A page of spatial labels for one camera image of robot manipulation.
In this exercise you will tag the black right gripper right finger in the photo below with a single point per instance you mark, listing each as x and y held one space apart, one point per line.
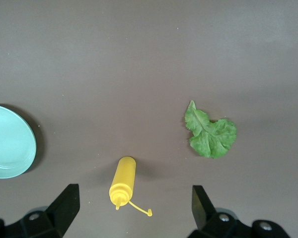
213 223

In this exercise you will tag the green lettuce leaf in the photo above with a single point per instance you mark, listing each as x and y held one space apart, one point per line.
211 136

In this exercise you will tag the mint green plate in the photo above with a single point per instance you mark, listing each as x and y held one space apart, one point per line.
10 143

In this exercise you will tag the yellow mustard squeeze bottle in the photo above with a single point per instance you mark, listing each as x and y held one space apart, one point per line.
123 181

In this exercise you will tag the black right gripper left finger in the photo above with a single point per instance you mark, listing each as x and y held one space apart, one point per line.
52 218

